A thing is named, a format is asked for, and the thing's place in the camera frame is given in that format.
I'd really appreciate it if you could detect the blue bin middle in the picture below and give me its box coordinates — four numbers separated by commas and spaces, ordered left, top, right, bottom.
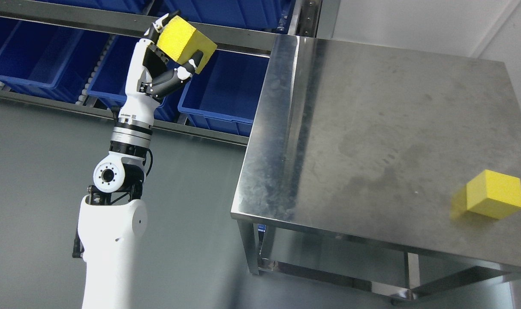
87, 36, 184, 122

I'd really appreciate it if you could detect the stainless steel table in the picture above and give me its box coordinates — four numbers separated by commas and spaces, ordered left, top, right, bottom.
231, 35, 521, 307

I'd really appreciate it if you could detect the metal shelf rack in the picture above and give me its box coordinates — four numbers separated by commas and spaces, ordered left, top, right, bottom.
0, 0, 325, 146

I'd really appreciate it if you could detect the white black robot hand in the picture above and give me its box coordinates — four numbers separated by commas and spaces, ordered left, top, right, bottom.
114, 10, 203, 129

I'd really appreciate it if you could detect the blue bin upper right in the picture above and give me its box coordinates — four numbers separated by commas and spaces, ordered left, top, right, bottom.
156, 0, 294, 30

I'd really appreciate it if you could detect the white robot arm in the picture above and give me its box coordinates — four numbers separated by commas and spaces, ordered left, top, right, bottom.
74, 117, 152, 309

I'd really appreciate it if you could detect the yellow foam block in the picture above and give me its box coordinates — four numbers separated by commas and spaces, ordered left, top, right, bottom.
466, 170, 521, 220
156, 16, 217, 74

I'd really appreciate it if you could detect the blue bin under hand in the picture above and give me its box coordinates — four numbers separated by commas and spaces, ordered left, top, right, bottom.
178, 50, 269, 137

